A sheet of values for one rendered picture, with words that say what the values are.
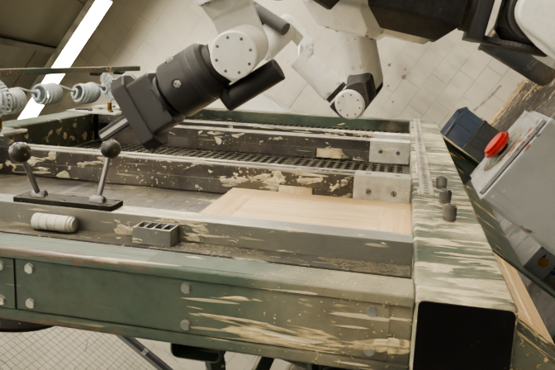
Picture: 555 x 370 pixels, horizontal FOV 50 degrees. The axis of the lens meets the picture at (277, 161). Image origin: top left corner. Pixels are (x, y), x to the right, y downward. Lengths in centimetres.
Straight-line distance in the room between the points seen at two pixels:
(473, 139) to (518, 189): 488
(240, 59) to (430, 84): 583
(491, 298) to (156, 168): 91
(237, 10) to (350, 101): 65
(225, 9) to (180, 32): 605
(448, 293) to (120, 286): 43
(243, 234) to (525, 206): 49
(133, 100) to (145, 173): 58
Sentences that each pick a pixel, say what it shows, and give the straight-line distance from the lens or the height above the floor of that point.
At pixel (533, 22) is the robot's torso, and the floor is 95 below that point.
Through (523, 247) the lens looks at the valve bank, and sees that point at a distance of 111.
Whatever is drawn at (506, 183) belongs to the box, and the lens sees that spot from 73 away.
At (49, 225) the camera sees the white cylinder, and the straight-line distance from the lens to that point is 114.
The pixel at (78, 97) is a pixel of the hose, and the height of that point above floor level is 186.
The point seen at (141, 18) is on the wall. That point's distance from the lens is 712.
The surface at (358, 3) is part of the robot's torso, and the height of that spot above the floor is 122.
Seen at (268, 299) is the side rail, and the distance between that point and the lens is 79.
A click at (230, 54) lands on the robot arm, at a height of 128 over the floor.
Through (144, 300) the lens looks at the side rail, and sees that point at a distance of 85.
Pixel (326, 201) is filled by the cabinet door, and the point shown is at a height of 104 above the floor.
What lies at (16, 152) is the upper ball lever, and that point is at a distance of 114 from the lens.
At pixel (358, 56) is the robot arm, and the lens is 147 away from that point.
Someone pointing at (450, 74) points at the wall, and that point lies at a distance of 663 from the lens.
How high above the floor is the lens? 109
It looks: 4 degrees up
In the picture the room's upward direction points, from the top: 52 degrees counter-clockwise
